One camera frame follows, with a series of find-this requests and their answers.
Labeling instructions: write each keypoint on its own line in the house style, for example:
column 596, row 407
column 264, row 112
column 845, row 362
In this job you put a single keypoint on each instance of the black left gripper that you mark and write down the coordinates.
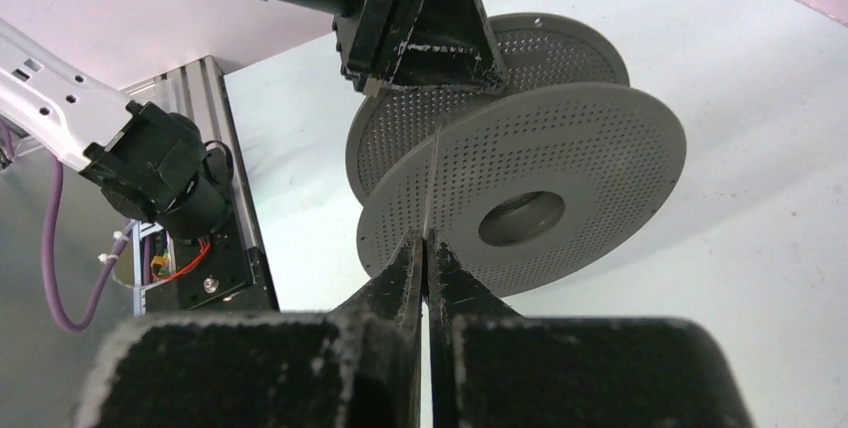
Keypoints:
column 419, row 44

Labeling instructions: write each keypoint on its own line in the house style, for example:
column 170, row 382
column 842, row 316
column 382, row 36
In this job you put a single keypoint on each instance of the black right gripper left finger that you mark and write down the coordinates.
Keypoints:
column 357, row 365

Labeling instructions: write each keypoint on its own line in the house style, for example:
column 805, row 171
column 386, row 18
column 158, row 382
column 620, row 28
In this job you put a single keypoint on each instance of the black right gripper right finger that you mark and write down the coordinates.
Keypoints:
column 493, row 367

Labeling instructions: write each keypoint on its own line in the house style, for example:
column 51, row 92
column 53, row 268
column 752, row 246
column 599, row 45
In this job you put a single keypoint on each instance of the dark grey cable spool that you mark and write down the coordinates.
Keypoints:
column 528, row 186

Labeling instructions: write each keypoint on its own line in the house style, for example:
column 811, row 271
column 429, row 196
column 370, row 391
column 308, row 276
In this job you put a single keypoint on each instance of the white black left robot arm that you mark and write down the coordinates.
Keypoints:
column 150, row 164

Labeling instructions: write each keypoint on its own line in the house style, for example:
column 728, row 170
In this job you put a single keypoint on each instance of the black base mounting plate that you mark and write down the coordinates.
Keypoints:
column 227, row 271

